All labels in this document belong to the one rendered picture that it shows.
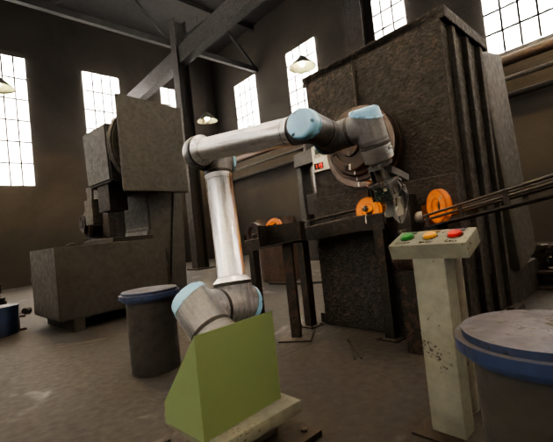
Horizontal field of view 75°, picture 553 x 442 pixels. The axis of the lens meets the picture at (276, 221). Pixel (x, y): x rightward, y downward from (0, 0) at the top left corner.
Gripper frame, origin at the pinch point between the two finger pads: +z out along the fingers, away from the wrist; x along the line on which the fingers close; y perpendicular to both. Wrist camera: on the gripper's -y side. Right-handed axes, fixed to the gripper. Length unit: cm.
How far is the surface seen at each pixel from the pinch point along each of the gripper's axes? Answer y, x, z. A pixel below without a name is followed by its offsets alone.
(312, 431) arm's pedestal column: 46, -26, 52
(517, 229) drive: -157, -11, 73
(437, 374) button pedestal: 17.4, 6.1, 44.8
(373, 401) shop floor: 17, -23, 65
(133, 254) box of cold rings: -23, -296, 14
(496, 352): 45, 35, 10
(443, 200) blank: -53, -8, 13
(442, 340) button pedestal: 13.9, 9.0, 35.0
